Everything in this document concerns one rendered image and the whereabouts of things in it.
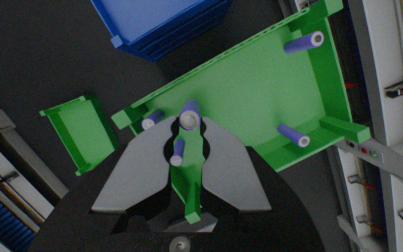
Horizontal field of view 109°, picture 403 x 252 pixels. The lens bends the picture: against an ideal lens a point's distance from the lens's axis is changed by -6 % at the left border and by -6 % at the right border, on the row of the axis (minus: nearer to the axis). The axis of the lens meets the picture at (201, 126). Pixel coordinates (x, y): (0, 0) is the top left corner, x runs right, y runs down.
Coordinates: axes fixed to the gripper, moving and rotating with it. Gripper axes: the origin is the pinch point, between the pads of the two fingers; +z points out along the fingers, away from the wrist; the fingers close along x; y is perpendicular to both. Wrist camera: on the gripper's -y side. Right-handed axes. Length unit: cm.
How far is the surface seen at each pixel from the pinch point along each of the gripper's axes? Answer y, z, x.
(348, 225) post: 82, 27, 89
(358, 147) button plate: 24, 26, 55
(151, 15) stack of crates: -8.9, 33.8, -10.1
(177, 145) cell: 9.9, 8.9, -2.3
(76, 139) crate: 37, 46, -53
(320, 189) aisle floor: 65, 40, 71
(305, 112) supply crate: 5.6, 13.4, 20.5
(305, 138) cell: 6.5, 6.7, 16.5
